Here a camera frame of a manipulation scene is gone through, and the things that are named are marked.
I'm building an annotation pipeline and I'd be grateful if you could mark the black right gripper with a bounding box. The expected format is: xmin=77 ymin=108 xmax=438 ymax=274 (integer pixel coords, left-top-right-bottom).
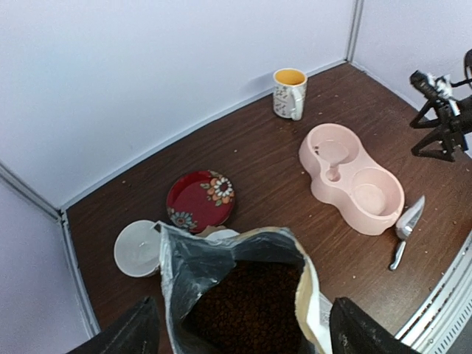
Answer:
xmin=409 ymin=96 xmax=471 ymax=162

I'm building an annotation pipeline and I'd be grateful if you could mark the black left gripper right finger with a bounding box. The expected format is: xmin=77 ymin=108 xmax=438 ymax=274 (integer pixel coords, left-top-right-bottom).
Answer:
xmin=330 ymin=297 xmax=418 ymax=354

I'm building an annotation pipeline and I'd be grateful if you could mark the floral mug yellow inside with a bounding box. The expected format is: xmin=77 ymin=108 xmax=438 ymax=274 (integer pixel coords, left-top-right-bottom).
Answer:
xmin=272 ymin=68 xmax=308 ymax=121

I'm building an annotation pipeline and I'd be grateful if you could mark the pink double pet bowl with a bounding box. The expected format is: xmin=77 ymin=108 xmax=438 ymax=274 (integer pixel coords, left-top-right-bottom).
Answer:
xmin=299 ymin=123 xmax=405 ymax=236

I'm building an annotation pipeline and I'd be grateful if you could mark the left aluminium wall post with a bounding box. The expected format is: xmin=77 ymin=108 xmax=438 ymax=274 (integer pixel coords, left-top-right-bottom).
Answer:
xmin=1 ymin=164 xmax=100 ymax=341

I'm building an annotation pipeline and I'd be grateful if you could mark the aluminium front rail frame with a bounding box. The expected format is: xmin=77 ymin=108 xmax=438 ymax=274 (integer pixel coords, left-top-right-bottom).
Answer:
xmin=395 ymin=236 xmax=471 ymax=353

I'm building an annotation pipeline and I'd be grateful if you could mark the right aluminium wall post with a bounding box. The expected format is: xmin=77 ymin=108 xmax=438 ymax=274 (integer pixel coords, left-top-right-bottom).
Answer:
xmin=345 ymin=0 xmax=364 ymax=63

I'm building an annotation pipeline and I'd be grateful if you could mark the white ceramic bowl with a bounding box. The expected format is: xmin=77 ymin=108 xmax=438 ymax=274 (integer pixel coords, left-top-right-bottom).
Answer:
xmin=114 ymin=220 xmax=162 ymax=278

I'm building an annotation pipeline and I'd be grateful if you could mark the brown pet food bag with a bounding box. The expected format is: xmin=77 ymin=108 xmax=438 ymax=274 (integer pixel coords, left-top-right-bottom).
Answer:
xmin=160 ymin=223 xmax=332 ymax=353

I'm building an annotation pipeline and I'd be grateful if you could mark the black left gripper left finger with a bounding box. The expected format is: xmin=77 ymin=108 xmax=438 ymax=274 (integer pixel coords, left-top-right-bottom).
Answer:
xmin=70 ymin=296 xmax=160 ymax=354

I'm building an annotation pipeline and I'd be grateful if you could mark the metal food scoop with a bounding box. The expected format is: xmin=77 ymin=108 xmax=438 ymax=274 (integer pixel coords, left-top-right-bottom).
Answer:
xmin=389 ymin=195 xmax=426 ymax=271

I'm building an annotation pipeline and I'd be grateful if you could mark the small patterned cup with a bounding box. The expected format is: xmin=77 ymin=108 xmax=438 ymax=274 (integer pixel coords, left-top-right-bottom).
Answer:
xmin=166 ymin=170 xmax=235 ymax=234

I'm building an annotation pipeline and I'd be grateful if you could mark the aluminium wall post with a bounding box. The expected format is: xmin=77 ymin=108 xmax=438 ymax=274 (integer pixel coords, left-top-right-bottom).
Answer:
xmin=1 ymin=164 xmax=100 ymax=341
xmin=345 ymin=0 xmax=364 ymax=63

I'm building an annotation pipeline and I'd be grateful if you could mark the brown kibble pet food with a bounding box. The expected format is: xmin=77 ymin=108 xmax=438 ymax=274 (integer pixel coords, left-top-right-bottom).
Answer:
xmin=187 ymin=261 xmax=302 ymax=353

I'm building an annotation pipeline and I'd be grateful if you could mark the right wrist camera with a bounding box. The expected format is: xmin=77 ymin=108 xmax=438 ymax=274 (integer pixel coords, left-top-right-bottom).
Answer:
xmin=409 ymin=71 xmax=471 ymax=117

